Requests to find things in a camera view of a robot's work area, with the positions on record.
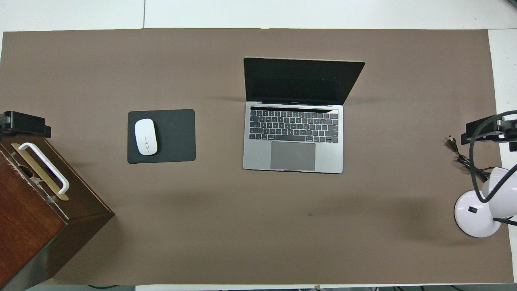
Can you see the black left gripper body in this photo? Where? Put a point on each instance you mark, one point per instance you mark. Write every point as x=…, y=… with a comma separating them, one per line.
x=26, y=123

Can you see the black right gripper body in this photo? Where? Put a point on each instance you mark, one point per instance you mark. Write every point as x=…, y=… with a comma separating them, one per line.
x=486, y=128

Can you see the silver grey laptop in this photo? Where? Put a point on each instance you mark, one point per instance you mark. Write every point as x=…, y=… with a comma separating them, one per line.
x=293, y=155

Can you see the white desk lamp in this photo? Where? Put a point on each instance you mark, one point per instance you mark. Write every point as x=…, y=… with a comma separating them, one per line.
x=470, y=212

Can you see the dark brown wooden box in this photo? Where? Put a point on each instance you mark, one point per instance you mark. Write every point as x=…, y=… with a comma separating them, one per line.
x=28, y=226

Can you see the white computer mouse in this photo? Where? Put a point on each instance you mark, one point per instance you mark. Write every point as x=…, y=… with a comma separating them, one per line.
x=146, y=136

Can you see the black mouse pad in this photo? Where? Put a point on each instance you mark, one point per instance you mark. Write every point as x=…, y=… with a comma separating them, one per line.
x=175, y=137

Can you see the large brown table mat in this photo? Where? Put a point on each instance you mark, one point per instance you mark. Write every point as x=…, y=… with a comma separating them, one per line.
x=242, y=226

